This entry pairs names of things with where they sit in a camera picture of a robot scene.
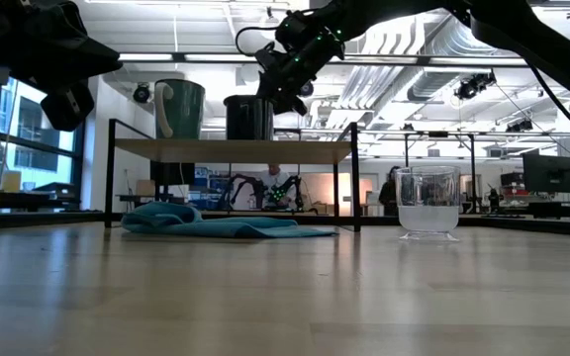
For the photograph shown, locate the black computer monitor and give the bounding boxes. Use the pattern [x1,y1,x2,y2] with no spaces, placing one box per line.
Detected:
[522,152,570,195]
[149,161,196,200]

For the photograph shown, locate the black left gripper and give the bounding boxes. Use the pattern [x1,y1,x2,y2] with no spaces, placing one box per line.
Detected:
[0,0,123,84]

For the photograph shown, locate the black table frame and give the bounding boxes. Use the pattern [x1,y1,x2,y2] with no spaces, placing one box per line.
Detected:
[0,210,570,238]

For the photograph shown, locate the wooden shelf black frame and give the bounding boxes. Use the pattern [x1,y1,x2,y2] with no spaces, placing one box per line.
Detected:
[104,118,363,233]

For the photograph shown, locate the blue storage boxes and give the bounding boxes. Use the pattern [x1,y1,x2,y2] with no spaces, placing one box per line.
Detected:
[194,166,232,212]

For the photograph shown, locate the window with black frame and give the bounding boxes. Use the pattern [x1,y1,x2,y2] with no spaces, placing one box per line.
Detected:
[0,73,86,212]

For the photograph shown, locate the yellow cable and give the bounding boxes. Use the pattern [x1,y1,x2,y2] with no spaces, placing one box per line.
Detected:
[0,73,22,212]

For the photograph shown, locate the dark background desk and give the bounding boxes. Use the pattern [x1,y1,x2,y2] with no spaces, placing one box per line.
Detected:
[0,181,81,213]

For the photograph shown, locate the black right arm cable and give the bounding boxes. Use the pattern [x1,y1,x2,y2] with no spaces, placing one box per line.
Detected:
[235,25,279,58]

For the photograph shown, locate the teal cloth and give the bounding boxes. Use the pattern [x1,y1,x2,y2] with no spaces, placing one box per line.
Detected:
[120,201,338,240]

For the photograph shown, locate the long ceiling light bar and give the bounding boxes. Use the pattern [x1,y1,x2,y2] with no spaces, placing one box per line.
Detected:
[116,51,528,66]

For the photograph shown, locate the green mug white handle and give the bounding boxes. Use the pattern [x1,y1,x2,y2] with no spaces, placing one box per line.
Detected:
[153,78,206,140]

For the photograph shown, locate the black background rig frame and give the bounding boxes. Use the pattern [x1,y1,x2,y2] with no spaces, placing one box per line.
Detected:
[165,126,570,217]

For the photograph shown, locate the clear glass cup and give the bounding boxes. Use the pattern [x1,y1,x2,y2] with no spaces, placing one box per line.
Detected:
[394,165,462,242]

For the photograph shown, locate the person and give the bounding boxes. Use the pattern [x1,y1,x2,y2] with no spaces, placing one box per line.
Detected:
[252,164,296,209]
[377,165,403,217]

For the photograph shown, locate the yellow box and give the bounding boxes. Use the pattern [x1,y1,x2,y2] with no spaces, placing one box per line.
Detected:
[1,171,23,193]

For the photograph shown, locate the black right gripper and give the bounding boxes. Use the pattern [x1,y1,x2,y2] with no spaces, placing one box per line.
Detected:
[256,9,345,118]

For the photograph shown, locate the black speckled enamel mug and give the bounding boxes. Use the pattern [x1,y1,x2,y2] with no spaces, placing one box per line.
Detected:
[223,94,276,141]

